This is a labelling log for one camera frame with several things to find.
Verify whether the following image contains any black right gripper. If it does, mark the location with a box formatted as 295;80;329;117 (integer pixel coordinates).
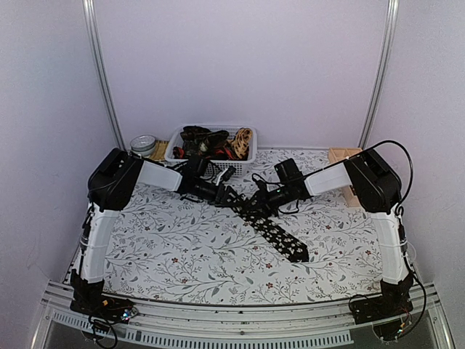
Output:
244;182;294;217

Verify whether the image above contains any patterned ceramic bowl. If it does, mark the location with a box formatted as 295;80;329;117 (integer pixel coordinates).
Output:
130;135;156;157

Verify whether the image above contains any black white floral tie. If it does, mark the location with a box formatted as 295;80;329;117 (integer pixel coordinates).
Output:
232;207;310;262

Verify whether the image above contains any wooden divided box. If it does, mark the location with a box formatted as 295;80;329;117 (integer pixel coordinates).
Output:
328;148;363;207

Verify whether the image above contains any woven bamboo mat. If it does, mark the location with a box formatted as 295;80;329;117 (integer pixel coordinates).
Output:
148;140;169;161

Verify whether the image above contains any yellow beetle print tie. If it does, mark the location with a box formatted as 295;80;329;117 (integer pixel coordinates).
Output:
231;128;253;160

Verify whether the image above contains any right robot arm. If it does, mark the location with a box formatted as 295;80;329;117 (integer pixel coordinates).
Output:
243;148;414;324

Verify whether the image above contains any front aluminium rail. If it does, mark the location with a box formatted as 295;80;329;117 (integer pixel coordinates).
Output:
31;282;456;348

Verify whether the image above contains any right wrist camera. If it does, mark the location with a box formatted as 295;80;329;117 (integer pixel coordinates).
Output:
251;173;268;195

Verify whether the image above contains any left aluminium frame post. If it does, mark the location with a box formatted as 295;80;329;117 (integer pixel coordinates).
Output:
82;0;126;150

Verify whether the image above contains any white plastic basket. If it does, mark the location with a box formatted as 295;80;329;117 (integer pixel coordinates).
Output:
164;125;258;177

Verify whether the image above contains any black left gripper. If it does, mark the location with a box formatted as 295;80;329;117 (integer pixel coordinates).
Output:
194;178;245;208

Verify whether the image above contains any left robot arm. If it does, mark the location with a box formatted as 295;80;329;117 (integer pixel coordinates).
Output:
70;148;244;316

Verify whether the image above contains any red navy striped tie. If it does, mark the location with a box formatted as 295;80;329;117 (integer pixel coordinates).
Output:
172;144;238;161

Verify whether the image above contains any aluminium frame post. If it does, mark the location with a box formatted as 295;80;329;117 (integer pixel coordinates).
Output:
358;0;400;148
82;0;126;150

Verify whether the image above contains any dark floral brown tie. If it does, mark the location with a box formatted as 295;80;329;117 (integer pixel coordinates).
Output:
180;126;229;149

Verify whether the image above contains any right aluminium frame post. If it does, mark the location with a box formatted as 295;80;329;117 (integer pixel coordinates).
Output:
358;0;400;148

